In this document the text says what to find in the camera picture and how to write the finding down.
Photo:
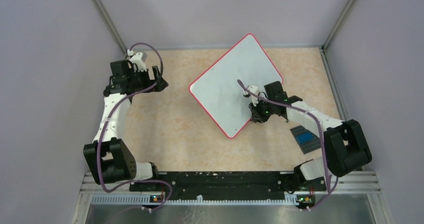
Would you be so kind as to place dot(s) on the blue lego brick on plate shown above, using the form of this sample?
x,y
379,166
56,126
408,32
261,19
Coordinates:
x,y
305,137

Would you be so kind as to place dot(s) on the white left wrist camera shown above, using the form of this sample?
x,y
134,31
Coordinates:
x,y
137,60

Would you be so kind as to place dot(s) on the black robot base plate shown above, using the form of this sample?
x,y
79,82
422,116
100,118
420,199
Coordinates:
x,y
219,186

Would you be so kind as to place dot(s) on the white slotted cable duct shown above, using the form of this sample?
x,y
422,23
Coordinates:
x,y
147,200

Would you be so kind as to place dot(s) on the red-edged whiteboard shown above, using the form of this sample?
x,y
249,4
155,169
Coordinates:
x,y
217,89

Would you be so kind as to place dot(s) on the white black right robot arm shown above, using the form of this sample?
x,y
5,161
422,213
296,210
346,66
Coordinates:
x,y
343,144

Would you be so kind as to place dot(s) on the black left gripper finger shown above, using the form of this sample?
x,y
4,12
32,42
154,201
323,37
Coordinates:
x,y
161,84
156,72

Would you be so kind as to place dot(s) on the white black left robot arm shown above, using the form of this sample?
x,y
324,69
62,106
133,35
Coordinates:
x,y
107,156

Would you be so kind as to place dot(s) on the aluminium frame rail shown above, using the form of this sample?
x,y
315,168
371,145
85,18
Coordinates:
x,y
355,183

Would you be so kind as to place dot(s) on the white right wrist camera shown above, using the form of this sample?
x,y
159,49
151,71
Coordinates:
x,y
253,93

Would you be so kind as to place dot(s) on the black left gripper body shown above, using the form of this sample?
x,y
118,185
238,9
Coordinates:
x,y
139,80

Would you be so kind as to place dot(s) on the grey lego baseplate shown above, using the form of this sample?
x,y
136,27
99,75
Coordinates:
x,y
307,147

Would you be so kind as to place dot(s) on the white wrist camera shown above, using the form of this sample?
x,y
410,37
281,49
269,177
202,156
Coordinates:
x,y
253,93
137,60

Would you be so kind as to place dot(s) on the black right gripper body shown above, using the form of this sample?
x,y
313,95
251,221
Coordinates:
x,y
263,110

